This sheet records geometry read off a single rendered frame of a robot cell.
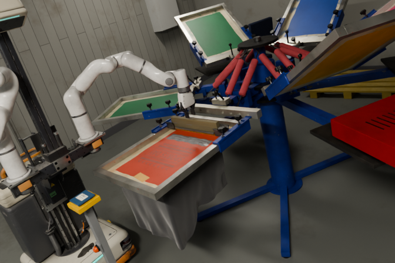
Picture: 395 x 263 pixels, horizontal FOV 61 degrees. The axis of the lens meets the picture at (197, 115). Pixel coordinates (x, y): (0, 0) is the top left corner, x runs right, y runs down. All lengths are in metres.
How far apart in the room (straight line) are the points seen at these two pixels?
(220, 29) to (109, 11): 2.35
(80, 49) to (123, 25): 0.85
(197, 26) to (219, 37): 0.31
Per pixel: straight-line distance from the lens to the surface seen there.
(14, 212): 2.65
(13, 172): 2.00
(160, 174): 1.85
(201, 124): 2.09
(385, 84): 4.81
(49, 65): 4.96
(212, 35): 3.54
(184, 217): 1.93
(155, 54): 5.97
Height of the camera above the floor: 1.84
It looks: 21 degrees down
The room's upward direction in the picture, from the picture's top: 15 degrees counter-clockwise
